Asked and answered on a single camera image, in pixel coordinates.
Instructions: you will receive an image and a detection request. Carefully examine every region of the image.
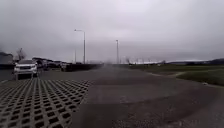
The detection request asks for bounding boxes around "short street lamp pole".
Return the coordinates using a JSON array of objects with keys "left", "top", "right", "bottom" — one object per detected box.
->
[{"left": 115, "top": 39, "right": 120, "bottom": 65}]

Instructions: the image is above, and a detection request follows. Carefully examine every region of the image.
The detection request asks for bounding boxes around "dark low hedge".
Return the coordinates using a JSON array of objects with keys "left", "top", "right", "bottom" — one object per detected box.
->
[{"left": 65, "top": 63, "right": 103, "bottom": 72}]

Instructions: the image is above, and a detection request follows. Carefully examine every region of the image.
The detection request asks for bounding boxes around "tall street lamp pole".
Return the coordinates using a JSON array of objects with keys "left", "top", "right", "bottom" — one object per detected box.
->
[{"left": 73, "top": 28, "right": 87, "bottom": 65}]

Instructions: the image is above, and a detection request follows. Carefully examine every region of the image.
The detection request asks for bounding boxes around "grey asphalt road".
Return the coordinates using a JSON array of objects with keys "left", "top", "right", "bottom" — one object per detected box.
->
[{"left": 0, "top": 63, "right": 224, "bottom": 128}]

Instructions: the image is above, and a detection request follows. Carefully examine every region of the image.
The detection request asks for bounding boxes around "row of parked vehicles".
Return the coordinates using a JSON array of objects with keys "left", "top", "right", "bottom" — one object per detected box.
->
[{"left": 32, "top": 56, "right": 69, "bottom": 70}]

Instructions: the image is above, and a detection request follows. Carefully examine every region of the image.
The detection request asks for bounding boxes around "green grass field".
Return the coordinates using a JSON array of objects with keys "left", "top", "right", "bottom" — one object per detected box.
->
[{"left": 114, "top": 63, "right": 224, "bottom": 87}]

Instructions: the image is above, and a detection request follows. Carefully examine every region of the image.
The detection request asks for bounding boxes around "grid paver parking ground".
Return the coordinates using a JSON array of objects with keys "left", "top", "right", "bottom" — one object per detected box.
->
[{"left": 0, "top": 78, "right": 94, "bottom": 128}]

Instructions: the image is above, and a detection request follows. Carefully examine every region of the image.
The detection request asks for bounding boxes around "white car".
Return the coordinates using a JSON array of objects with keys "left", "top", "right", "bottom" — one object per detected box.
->
[{"left": 13, "top": 59, "right": 39, "bottom": 79}]

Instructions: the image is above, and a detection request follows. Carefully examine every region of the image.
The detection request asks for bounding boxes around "distant dark hill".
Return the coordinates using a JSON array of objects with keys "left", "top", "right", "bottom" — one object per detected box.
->
[{"left": 166, "top": 57, "right": 224, "bottom": 66}]

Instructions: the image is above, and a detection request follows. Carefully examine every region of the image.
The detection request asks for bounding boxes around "bare tree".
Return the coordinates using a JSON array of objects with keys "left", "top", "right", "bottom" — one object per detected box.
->
[{"left": 15, "top": 47, "right": 27, "bottom": 62}]

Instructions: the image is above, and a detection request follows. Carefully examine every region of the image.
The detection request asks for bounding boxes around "grey building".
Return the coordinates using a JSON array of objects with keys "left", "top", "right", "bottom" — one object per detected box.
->
[{"left": 0, "top": 51, "right": 14, "bottom": 66}]

